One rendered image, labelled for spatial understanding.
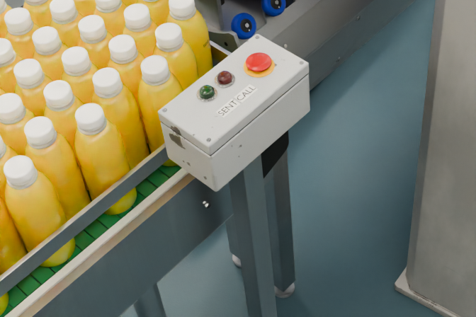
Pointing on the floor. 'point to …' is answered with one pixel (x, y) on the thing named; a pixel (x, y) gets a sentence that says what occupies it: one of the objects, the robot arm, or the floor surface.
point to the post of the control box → (253, 239)
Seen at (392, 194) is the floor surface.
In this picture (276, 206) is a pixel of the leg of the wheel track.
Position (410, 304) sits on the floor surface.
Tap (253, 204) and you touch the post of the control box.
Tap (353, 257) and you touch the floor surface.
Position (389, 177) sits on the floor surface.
